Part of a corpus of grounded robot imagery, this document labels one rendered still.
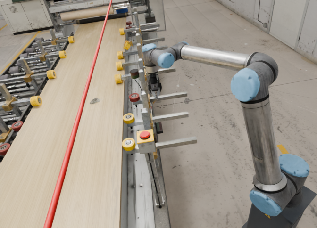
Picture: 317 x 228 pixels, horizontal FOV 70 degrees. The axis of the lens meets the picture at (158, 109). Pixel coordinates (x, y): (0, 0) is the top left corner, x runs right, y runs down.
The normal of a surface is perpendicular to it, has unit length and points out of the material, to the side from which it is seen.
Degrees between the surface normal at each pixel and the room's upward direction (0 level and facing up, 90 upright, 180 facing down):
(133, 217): 0
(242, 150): 0
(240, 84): 83
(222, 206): 0
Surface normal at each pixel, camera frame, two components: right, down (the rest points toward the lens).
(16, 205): -0.12, -0.79
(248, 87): -0.80, 0.34
